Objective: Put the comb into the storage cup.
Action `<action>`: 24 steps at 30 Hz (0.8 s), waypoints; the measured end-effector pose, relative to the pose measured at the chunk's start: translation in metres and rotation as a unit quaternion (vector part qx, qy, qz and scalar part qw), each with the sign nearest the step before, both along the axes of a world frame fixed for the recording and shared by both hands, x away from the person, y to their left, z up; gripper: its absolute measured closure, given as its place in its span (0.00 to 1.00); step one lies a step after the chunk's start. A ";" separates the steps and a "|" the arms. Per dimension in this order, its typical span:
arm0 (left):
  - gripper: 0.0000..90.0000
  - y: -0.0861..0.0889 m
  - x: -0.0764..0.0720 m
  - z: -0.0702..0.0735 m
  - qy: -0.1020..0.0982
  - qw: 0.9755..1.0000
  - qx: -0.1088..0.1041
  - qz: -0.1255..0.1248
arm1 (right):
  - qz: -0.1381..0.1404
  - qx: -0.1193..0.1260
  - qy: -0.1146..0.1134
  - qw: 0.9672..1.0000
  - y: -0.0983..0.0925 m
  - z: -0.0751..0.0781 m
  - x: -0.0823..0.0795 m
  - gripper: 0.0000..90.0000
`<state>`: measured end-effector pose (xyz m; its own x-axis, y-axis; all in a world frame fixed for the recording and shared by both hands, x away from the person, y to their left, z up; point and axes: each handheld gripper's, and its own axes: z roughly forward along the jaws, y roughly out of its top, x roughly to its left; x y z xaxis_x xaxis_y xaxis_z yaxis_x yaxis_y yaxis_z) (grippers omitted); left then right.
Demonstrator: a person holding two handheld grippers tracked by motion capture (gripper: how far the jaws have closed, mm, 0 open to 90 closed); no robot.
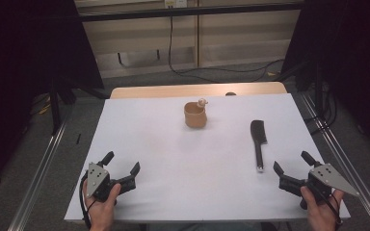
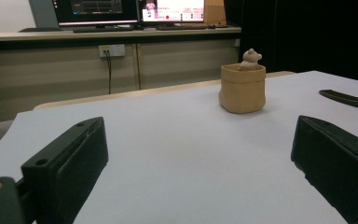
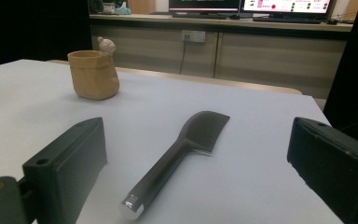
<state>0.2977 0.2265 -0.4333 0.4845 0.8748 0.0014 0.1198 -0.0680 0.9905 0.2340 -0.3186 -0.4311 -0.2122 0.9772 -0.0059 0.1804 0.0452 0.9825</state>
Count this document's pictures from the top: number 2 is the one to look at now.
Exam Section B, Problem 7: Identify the black curtain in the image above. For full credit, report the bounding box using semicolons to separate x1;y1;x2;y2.
223;0;358;85

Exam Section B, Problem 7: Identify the bright screen monitor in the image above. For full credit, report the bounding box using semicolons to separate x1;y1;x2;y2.
138;0;206;24

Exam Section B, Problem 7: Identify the long wooden desk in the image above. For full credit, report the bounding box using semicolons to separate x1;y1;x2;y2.
0;26;242;123

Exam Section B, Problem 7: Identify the beige plush bear toy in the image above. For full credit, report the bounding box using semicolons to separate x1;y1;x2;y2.
240;48;263;70

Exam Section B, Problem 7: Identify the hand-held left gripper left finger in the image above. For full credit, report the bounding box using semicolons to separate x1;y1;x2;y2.
21;116;109;224

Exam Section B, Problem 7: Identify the black keyboard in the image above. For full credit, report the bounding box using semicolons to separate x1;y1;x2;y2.
155;24;210;32
72;26;135;34

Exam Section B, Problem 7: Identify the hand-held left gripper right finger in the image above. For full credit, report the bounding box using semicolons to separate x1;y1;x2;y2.
290;115;358;224

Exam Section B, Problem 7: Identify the tan fabric basket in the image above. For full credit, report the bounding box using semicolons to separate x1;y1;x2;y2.
218;63;267;115

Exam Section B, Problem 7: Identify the black power cable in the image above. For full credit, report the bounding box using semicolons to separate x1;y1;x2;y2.
104;50;113;95

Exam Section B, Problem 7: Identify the white wall power outlet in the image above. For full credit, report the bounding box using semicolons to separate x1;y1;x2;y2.
98;43;127;59

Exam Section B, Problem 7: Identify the dark screen monitor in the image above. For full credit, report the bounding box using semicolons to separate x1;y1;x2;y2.
52;0;140;27

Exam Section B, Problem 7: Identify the grey monitor stand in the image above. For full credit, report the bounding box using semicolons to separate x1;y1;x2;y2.
18;0;63;34

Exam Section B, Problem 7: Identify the brown cardboard box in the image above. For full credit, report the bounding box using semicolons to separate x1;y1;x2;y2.
203;0;227;26

